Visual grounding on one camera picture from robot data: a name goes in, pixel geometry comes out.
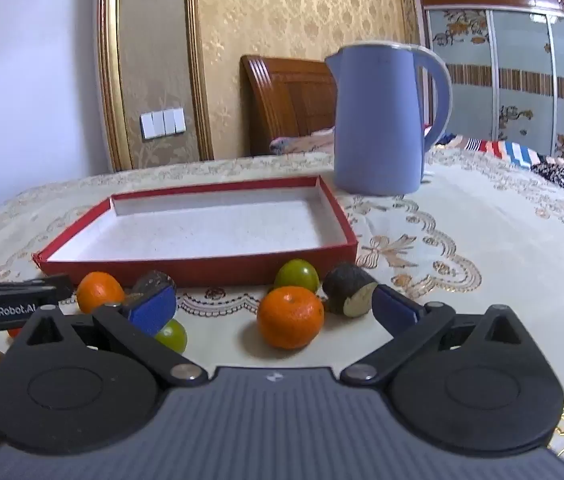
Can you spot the cream gold-embroidered tablecloth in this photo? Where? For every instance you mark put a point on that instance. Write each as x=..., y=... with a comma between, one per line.
x=462, y=240

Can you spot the green jujube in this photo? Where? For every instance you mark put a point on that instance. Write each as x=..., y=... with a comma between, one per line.
x=296, y=274
x=174, y=336

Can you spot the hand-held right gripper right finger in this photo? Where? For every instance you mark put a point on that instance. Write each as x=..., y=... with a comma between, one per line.
x=394, y=310

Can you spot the red shallow cardboard box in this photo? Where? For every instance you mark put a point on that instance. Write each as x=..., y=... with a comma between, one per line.
x=202, y=232

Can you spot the floral sliding-door wardrobe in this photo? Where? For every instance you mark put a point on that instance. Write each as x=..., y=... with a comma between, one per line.
x=522, y=60

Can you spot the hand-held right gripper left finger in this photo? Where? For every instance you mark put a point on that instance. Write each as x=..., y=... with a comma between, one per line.
x=154, y=310

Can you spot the gold wall panel frame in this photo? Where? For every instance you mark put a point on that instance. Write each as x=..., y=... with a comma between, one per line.
x=112, y=85

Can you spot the red cherry tomato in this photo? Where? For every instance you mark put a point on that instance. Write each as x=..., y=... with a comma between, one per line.
x=13, y=333

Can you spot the beige folded blanket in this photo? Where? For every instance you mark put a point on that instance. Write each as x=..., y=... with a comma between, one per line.
x=302, y=142

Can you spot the dark sugarcane piece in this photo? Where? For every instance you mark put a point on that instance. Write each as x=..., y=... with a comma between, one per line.
x=342, y=285
x=152, y=279

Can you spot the wooden bed headboard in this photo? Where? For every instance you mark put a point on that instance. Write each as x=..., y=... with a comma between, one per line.
x=287, y=100

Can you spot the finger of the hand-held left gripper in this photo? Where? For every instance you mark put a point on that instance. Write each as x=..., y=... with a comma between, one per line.
x=22, y=290

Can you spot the orange mandarin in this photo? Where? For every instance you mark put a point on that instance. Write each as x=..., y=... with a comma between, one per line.
x=97, y=290
x=289, y=317

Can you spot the blue electric kettle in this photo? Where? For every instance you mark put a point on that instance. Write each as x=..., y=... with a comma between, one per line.
x=377, y=125

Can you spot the white wall light switch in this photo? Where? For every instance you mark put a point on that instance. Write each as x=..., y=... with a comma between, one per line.
x=162, y=123

